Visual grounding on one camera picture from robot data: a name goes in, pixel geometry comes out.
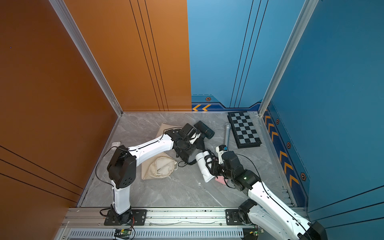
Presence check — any grey microphone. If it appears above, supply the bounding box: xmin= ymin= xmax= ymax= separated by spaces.
xmin=224 ymin=123 xmax=232 ymax=147

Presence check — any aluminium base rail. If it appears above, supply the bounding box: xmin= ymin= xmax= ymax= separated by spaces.
xmin=55 ymin=207 xmax=275 ymax=240

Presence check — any white earbuds case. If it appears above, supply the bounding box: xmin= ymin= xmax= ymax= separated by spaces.
xmin=111 ymin=142 xmax=121 ymax=148

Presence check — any black drawstring pouch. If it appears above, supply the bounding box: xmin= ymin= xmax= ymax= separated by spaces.
xmin=174 ymin=144 xmax=206 ymax=165

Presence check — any beige printed drawstring pouch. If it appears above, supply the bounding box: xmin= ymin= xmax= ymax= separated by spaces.
xmin=155 ymin=124 xmax=182 ymax=143

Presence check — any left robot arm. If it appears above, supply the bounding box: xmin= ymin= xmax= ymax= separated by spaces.
xmin=106 ymin=130 xmax=205 ymax=226

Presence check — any white hair dryer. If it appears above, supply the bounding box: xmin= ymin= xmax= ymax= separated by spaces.
xmin=196 ymin=151 xmax=214 ymax=183

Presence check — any black hair dryer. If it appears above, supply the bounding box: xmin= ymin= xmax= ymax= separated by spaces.
xmin=194 ymin=121 xmax=215 ymax=140

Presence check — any pink hair dryer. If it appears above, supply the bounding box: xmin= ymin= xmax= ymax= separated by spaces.
xmin=215 ymin=176 xmax=226 ymax=185

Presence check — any beige crumpled drawstring pouch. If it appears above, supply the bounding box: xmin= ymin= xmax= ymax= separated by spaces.
xmin=141 ymin=153 xmax=177 ymax=180

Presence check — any green circuit board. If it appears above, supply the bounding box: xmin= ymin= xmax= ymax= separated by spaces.
xmin=242 ymin=228 xmax=265 ymax=240
xmin=114 ymin=229 xmax=134 ymax=240

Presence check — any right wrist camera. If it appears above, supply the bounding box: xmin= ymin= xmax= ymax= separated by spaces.
xmin=216 ymin=145 xmax=228 ymax=165

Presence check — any right green circuit board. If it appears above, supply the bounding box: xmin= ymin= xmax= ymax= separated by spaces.
xmin=242 ymin=228 xmax=265 ymax=240

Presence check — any left green circuit board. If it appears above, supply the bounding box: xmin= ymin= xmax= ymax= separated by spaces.
xmin=114 ymin=229 xmax=134 ymax=240

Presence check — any folded checkered chess board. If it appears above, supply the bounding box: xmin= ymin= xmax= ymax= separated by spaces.
xmin=228 ymin=112 xmax=262 ymax=149

